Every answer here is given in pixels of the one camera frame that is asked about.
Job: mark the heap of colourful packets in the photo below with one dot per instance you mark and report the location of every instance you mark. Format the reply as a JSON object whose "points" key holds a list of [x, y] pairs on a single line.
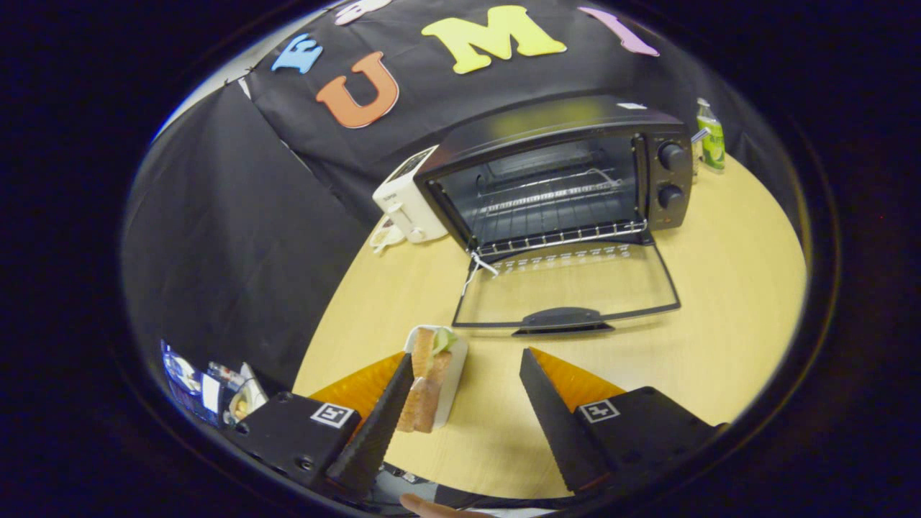
{"points": [[191, 385]]}

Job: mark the small white snack dish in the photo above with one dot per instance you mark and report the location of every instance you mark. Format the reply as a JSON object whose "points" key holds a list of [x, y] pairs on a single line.
{"points": [[385, 236]]}

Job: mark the black toaster oven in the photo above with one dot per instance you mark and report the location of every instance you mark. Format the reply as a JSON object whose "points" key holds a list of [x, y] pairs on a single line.
{"points": [[547, 119]]}

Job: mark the toast sandwich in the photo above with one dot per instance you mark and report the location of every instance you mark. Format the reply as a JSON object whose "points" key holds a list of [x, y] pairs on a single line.
{"points": [[424, 403]]}

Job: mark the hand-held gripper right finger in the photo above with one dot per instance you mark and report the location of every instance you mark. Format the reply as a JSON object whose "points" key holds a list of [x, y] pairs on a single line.
{"points": [[557, 424]]}

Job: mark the white pop-up toaster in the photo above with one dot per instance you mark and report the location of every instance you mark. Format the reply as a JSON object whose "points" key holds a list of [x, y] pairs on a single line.
{"points": [[406, 201]]}

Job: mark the green label drink bottle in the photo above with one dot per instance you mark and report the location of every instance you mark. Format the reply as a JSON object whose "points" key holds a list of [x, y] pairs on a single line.
{"points": [[712, 140]]}

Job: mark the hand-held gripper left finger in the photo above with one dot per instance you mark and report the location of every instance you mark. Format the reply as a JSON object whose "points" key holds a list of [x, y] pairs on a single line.
{"points": [[378, 432]]}

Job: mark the white rectangular plate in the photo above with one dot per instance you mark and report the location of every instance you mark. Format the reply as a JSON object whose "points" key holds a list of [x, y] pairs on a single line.
{"points": [[455, 374]]}

